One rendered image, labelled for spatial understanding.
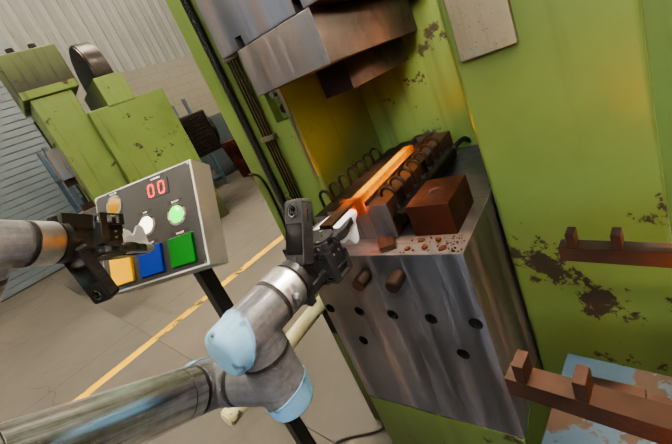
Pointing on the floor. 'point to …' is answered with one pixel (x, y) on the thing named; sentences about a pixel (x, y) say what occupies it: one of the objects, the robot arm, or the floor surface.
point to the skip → (236, 157)
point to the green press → (102, 121)
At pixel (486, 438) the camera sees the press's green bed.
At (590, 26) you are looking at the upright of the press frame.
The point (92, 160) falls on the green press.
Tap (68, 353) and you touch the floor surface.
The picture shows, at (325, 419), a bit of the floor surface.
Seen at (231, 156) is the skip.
